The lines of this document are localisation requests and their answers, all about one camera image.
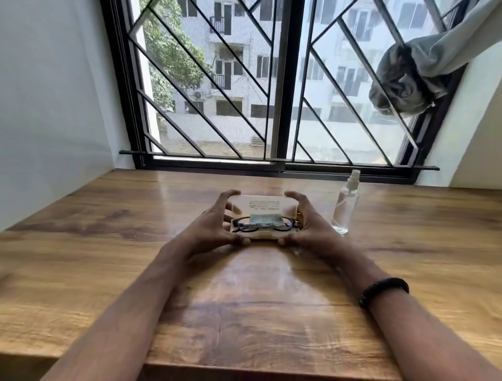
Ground person's right hand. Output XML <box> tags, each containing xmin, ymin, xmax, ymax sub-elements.
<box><xmin>278</xmin><ymin>191</ymin><xmax>353</xmax><ymax>264</ymax></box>

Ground person's left hand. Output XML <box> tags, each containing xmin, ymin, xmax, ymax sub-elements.
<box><xmin>167</xmin><ymin>189</ymin><xmax>251</xmax><ymax>263</ymax></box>

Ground cream glasses case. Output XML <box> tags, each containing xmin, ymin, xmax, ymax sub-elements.
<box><xmin>224</xmin><ymin>193</ymin><xmax>303</xmax><ymax>240</ymax></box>

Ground person's left forearm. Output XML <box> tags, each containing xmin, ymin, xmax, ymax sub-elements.
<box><xmin>41</xmin><ymin>245</ymin><xmax>197</xmax><ymax>381</ymax></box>

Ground person's right forearm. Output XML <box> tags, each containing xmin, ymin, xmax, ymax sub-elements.
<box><xmin>331</xmin><ymin>245</ymin><xmax>502</xmax><ymax>381</ymax></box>

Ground black-framed eyeglasses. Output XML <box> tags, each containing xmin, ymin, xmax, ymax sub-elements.
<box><xmin>232</xmin><ymin>216</ymin><xmax>299</xmax><ymax>234</ymax></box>

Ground grey cleaning cloth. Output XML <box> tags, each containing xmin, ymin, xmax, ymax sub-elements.
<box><xmin>249</xmin><ymin>214</ymin><xmax>284</xmax><ymax>228</ymax></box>

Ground clear spray bottle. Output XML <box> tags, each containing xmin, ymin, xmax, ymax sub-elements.
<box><xmin>331</xmin><ymin>170</ymin><xmax>361</xmax><ymax>235</ymax></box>

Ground black wristband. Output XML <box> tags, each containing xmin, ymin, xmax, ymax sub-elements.
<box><xmin>358</xmin><ymin>277</ymin><xmax>410</xmax><ymax>309</ymax></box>

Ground black metal window grille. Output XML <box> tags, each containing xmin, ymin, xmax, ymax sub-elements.
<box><xmin>119</xmin><ymin>0</ymin><xmax>459</xmax><ymax>172</ymax></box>

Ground grey curtain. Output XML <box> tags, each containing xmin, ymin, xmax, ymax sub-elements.
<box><xmin>369</xmin><ymin>0</ymin><xmax>502</xmax><ymax>116</ymax></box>

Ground black window frame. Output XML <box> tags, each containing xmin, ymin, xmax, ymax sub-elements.
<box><xmin>100</xmin><ymin>0</ymin><xmax>471</xmax><ymax>185</ymax></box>

